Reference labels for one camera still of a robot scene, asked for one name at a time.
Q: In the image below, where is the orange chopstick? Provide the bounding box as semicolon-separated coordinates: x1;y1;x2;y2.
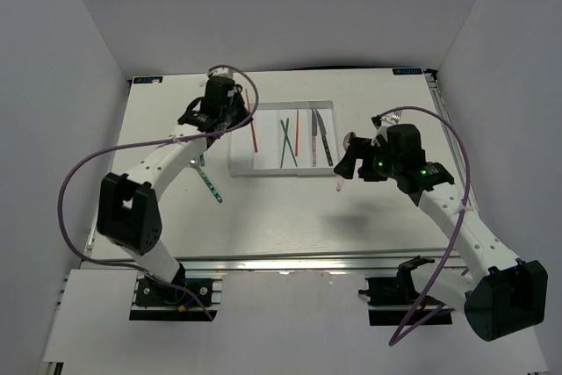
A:
294;109;299;157
244;89;259;153

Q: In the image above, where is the left corner label sticker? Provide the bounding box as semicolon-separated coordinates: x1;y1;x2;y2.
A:
132;76;163;84

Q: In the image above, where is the knife with dark handle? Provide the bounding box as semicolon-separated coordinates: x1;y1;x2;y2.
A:
315;109;334;167

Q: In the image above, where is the spoon with teal handle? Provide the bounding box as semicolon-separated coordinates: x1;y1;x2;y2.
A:
190;159;223;204

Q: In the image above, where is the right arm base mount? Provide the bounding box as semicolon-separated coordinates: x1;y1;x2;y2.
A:
358;256;452;327

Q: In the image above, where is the white divided utensil tray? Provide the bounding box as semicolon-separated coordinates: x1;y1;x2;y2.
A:
227;100;341;177

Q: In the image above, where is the fork with dark handle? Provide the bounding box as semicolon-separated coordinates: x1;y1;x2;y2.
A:
380;109;402;126

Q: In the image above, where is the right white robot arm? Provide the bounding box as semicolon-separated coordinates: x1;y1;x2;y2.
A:
334;124;548;342

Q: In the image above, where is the aluminium rail frame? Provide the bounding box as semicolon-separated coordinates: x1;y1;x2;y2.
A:
81;69;500;279

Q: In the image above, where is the right corner label sticker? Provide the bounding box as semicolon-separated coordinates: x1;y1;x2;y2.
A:
392;68;423;76

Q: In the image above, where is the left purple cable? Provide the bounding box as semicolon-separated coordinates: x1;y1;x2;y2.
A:
58;63;261;321

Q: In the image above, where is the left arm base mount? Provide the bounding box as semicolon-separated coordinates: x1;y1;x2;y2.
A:
129;277;222;322

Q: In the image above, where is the spoon with pink handle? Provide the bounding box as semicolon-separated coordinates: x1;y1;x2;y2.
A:
336;132;356;192

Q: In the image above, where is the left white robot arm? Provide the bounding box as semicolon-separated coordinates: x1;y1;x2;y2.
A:
97;75;249;304

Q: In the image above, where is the knife with pink handle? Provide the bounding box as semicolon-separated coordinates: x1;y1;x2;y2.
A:
311;109;318;167

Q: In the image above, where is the corner label sticker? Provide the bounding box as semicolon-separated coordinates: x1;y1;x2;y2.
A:
132;76;163;84
392;68;423;76

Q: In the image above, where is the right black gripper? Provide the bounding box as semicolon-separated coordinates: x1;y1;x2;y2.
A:
334;137;401;183

